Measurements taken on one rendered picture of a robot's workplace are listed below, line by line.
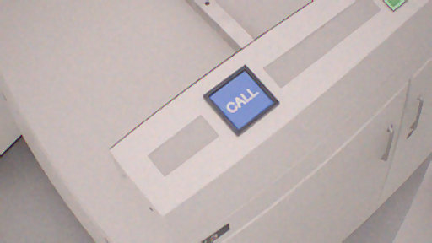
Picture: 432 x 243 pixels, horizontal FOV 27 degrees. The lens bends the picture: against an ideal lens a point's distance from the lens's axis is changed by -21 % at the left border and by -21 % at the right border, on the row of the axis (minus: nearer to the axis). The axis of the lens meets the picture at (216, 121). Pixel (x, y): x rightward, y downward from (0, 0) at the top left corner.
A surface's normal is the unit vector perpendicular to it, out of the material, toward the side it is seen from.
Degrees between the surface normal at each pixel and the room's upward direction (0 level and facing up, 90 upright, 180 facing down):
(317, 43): 0
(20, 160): 0
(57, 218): 0
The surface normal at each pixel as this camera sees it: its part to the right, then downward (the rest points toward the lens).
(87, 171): -0.06, -0.39
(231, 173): 0.62, 0.71
